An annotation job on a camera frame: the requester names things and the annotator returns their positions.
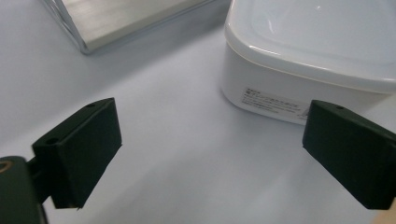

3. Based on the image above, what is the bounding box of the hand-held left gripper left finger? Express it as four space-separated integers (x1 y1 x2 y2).
27 97 123 210

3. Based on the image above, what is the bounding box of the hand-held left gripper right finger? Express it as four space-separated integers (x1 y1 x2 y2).
302 99 396 211

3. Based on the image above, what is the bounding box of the white plastic container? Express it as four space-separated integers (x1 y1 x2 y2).
219 40 396 126

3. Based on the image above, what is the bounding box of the white container lid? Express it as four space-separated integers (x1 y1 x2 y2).
224 0 396 94

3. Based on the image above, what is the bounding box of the silver metal tray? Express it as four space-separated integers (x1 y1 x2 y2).
40 0 219 56

